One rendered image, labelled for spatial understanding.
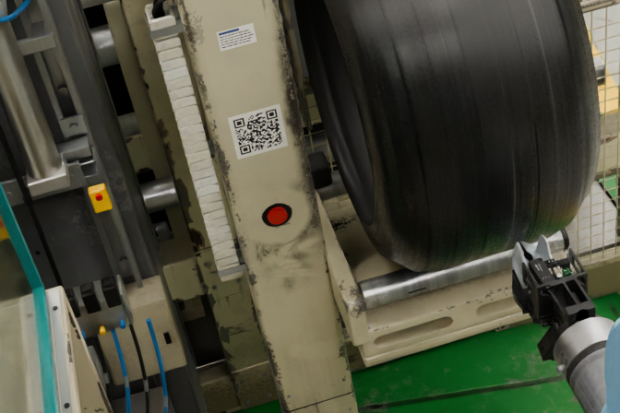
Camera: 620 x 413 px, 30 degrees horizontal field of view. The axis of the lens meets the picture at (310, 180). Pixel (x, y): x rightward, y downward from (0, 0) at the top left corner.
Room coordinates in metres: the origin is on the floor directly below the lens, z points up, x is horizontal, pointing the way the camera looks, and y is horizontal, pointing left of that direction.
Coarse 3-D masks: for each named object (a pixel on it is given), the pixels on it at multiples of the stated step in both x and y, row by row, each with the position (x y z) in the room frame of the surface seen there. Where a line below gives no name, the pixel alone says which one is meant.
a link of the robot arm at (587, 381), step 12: (588, 348) 0.93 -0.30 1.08; (600, 348) 0.93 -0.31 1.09; (576, 360) 0.93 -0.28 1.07; (588, 360) 0.92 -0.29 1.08; (600, 360) 0.91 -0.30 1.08; (576, 372) 0.92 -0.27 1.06; (588, 372) 0.90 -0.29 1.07; (600, 372) 0.89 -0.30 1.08; (576, 384) 0.91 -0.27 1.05; (588, 384) 0.89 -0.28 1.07; (600, 384) 0.88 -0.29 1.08; (576, 396) 0.90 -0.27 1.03; (588, 396) 0.88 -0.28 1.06; (600, 396) 0.87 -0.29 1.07; (588, 408) 0.87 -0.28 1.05; (600, 408) 0.85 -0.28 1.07
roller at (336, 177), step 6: (336, 174) 1.56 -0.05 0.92; (336, 180) 1.55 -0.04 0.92; (330, 186) 1.54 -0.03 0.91; (336, 186) 1.54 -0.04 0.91; (342, 186) 1.54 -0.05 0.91; (324, 192) 1.54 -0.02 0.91; (330, 192) 1.54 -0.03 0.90; (336, 192) 1.54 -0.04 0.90; (342, 192) 1.54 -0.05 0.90; (324, 198) 1.54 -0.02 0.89; (330, 198) 1.54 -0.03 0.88
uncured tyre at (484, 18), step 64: (320, 0) 1.69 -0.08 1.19; (384, 0) 1.26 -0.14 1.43; (448, 0) 1.25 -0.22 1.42; (512, 0) 1.24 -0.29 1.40; (576, 0) 1.27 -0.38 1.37; (320, 64) 1.62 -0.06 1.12; (384, 64) 1.21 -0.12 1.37; (448, 64) 1.19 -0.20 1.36; (512, 64) 1.19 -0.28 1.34; (576, 64) 1.20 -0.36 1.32; (384, 128) 1.18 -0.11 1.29; (448, 128) 1.15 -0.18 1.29; (512, 128) 1.16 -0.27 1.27; (576, 128) 1.17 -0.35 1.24; (384, 192) 1.18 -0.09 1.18; (448, 192) 1.13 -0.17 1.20; (512, 192) 1.15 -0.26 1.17; (576, 192) 1.17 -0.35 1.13; (448, 256) 1.17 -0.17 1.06
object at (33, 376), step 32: (0, 192) 1.02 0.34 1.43; (0, 224) 0.97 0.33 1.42; (0, 256) 0.91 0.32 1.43; (0, 288) 0.85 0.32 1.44; (32, 288) 0.99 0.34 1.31; (0, 320) 0.80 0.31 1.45; (32, 320) 0.92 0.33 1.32; (0, 352) 0.75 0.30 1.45; (32, 352) 0.86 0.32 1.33; (0, 384) 0.70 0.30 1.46; (32, 384) 0.80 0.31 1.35
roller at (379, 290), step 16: (560, 240) 1.30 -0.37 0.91; (496, 256) 1.29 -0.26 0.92; (400, 272) 1.29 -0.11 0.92; (416, 272) 1.28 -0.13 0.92; (432, 272) 1.28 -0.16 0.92; (448, 272) 1.28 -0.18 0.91; (464, 272) 1.28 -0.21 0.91; (480, 272) 1.28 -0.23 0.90; (368, 288) 1.27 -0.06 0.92; (384, 288) 1.27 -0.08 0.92; (400, 288) 1.27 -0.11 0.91; (416, 288) 1.27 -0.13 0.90; (432, 288) 1.27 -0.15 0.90; (368, 304) 1.26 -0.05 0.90
